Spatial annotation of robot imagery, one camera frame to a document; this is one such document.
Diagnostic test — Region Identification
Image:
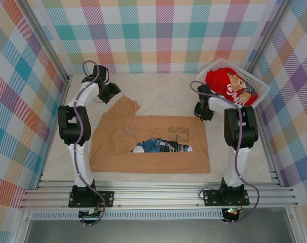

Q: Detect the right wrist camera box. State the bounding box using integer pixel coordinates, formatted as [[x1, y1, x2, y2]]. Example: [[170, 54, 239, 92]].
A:
[[197, 84, 212, 101]]

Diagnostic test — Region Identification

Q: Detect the white plastic basket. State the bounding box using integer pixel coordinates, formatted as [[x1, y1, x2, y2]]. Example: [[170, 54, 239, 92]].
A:
[[196, 58, 270, 110]]

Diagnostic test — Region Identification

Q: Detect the grey metal panel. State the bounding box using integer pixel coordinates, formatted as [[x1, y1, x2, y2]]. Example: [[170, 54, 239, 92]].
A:
[[24, 219, 296, 243]]

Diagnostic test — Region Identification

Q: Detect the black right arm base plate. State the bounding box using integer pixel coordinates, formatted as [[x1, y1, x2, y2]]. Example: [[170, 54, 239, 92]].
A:
[[203, 189, 250, 206]]

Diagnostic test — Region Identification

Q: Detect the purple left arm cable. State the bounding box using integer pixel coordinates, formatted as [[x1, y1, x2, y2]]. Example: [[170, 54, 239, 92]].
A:
[[73, 60, 111, 226]]

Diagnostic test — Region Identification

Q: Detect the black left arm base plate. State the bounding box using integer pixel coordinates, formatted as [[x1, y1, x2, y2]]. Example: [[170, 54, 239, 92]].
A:
[[68, 191, 116, 208]]

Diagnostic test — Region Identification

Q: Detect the white slotted cable duct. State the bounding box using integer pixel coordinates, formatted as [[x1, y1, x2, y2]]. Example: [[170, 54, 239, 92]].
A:
[[31, 212, 224, 220]]

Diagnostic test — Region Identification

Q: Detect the aluminium corner post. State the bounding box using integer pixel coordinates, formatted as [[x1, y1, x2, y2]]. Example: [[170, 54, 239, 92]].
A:
[[21, 0, 73, 84], [244, 0, 293, 74]]

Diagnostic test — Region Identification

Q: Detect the aluminium mounting rail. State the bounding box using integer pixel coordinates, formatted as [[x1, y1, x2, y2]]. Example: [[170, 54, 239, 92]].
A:
[[19, 179, 298, 210]]

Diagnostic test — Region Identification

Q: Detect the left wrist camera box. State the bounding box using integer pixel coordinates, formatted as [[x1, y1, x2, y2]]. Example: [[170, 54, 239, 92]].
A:
[[93, 64, 109, 83]]

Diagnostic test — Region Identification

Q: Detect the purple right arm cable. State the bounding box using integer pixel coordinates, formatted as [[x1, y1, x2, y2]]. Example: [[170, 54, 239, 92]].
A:
[[190, 80, 260, 224]]

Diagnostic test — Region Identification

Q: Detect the tan printed t-shirt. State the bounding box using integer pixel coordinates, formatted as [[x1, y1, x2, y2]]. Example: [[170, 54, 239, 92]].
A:
[[89, 95, 211, 175]]

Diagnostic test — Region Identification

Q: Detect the red bear print t-shirt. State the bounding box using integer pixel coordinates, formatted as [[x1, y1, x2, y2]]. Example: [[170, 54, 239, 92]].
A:
[[205, 67, 259, 107]]

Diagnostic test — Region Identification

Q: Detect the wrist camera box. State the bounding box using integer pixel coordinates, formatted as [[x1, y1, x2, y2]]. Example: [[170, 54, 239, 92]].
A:
[[93, 64, 109, 83], [197, 84, 212, 101]]

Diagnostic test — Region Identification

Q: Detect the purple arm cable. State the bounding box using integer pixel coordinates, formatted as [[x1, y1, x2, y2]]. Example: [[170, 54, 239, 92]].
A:
[[190, 80, 260, 224], [73, 60, 111, 226]]

